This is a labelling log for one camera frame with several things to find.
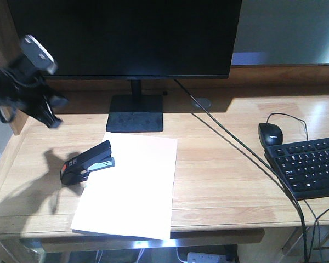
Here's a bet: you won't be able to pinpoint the white power strip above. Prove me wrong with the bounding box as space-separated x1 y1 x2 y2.
187 252 226 263

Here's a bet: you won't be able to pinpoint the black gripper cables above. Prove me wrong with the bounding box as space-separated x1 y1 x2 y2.
0 67 46 124

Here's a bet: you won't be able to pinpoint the black monitor with stand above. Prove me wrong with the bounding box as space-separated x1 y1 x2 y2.
8 1 242 133

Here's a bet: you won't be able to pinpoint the wooden desk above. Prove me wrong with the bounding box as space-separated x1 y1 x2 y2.
0 0 329 263

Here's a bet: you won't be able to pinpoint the grey desk cable grommet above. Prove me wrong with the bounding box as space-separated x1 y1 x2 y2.
191 98 212 109

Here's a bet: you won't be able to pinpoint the thin black mouse cable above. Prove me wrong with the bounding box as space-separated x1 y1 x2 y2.
266 112 329 263

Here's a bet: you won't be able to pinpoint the black computer mouse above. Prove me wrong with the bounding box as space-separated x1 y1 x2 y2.
258 123 283 148

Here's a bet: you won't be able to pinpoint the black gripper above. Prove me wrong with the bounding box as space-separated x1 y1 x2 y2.
0 55 69 129

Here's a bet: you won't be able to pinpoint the white paper sheets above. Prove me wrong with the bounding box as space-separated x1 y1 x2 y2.
71 132 177 240

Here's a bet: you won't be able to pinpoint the black keyboard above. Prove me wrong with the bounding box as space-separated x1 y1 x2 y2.
265 138 329 200

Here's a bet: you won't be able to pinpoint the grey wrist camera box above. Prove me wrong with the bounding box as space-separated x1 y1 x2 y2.
20 35 58 75

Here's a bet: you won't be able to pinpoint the black monitor cable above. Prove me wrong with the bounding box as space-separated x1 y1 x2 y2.
174 79 310 263

